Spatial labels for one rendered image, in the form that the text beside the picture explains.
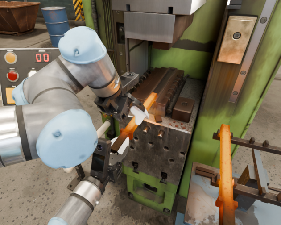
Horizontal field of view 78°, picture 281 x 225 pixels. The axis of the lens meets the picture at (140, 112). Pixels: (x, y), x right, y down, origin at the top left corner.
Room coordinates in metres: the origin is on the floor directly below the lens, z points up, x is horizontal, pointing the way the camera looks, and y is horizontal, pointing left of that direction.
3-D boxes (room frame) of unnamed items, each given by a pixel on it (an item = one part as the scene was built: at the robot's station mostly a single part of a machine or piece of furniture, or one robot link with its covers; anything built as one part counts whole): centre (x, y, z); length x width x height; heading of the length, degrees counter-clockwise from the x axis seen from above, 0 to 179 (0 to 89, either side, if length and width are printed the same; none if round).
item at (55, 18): (5.06, 2.20, 0.44); 0.59 x 0.59 x 0.88
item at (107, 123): (0.76, 0.33, 0.62); 0.44 x 0.05 x 0.05; 157
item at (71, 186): (0.86, 0.52, 0.05); 0.22 x 0.22 x 0.09; 67
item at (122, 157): (0.36, 0.07, 1.00); 0.09 x 0.05 x 0.02; 154
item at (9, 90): (0.73, 0.62, 1.01); 0.07 x 0.05 x 0.07; 92
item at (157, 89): (0.89, -0.13, 0.99); 0.42 x 0.05 x 0.01; 157
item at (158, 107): (0.90, -0.11, 0.96); 0.42 x 0.20 x 0.09; 157
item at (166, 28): (0.90, -0.11, 1.32); 0.42 x 0.20 x 0.10; 157
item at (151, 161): (0.89, -0.17, 0.69); 0.56 x 0.38 x 0.45; 157
